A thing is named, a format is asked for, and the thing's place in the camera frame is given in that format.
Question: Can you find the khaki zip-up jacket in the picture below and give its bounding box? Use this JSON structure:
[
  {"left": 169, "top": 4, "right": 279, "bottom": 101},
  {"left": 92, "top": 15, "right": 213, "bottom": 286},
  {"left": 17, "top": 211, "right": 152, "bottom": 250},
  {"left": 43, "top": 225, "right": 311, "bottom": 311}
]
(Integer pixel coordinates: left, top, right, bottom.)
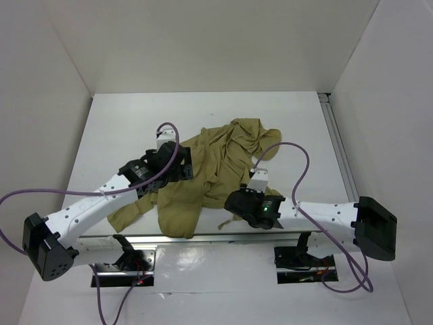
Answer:
[{"left": 107, "top": 118, "right": 281, "bottom": 238}]

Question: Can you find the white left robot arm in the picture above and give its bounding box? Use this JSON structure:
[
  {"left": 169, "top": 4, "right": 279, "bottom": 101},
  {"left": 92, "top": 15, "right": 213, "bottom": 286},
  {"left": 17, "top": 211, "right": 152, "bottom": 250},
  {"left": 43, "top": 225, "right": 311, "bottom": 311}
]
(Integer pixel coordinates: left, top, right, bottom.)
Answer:
[{"left": 22, "top": 141, "right": 193, "bottom": 281}]

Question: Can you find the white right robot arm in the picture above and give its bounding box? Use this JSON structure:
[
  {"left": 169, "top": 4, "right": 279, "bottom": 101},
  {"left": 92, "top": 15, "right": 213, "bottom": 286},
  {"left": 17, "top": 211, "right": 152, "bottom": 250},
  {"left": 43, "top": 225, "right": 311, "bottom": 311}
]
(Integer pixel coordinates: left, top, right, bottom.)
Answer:
[{"left": 224, "top": 186, "right": 397, "bottom": 265}]

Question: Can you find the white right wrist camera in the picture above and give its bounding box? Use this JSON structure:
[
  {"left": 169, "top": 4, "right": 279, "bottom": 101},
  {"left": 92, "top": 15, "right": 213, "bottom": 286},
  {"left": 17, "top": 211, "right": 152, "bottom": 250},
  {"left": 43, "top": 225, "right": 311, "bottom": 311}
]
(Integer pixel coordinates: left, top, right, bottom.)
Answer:
[{"left": 247, "top": 168, "right": 269, "bottom": 193}]

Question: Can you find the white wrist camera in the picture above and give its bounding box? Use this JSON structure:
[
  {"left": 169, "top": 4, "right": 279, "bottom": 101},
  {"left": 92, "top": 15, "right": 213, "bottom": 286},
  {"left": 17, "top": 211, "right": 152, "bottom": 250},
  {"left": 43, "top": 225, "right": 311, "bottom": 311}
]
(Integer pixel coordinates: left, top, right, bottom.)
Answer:
[
  {"left": 156, "top": 129, "right": 177, "bottom": 150},
  {"left": 247, "top": 168, "right": 269, "bottom": 193}
]

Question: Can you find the aluminium rail front edge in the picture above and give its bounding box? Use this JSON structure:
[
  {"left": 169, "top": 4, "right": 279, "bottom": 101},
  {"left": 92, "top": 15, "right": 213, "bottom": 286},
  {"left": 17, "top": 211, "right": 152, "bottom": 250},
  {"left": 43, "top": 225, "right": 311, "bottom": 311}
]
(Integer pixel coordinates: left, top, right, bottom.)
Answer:
[{"left": 81, "top": 232, "right": 305, "bottom": 246}]

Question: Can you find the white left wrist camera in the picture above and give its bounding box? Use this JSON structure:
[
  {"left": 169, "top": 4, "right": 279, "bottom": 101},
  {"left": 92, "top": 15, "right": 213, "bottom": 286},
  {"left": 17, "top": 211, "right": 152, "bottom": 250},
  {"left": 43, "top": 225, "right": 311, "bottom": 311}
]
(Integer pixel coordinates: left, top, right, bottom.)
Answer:
[{"left": 156, "top": 129, "right": 177, "bottom": 150}]

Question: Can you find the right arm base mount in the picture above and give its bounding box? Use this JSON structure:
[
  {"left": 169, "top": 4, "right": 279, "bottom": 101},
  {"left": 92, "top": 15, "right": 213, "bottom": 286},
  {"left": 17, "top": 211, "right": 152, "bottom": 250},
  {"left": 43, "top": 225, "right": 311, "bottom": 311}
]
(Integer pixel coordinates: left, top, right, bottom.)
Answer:
[{"left": 274, "top": 240, "right": 339, "bottom": 284}]

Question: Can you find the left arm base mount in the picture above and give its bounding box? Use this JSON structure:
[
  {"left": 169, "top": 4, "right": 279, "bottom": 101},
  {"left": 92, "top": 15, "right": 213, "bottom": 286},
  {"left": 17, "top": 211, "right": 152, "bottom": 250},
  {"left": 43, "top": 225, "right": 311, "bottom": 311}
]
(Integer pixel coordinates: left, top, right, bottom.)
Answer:
[{"left": 95, "top": 234, "right": 156, "bottom": 288}]

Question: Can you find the aluminium rail right side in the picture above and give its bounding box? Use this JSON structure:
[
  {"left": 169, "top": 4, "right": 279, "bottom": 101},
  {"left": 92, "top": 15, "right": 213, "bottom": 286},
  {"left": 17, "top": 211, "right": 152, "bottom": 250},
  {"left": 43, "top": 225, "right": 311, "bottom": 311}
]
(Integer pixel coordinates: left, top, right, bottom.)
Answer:
[{"left": 317, "top": 93, "right": 359, "bottom": 202}]

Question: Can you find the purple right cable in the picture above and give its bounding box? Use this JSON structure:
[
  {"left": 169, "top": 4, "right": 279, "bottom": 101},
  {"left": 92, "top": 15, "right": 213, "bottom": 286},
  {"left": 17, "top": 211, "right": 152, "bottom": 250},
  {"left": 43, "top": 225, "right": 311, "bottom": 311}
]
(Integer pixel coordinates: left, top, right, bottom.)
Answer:
[{"left": 252, "top": 142, "right": 375, "bottom": 294}]

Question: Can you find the purple cable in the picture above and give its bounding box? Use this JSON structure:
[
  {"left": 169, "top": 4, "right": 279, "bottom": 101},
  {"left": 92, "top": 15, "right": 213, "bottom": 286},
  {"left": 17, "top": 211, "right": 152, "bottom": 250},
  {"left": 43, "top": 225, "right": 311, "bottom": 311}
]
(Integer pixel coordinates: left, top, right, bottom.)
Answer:
[
  {"left": 0, "top": 122, "right": 180, "bottom": 314},
  {"left": 252, "top": 142, "right": 375, "bottom": 294}
]

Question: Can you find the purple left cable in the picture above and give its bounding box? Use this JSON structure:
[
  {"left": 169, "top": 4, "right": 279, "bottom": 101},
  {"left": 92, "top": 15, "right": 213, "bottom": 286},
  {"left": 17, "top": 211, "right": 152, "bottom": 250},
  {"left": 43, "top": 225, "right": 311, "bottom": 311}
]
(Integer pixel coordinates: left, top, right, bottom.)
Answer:
[{"left": 0, "top": 122, "right": 180, "bottom": 314}]

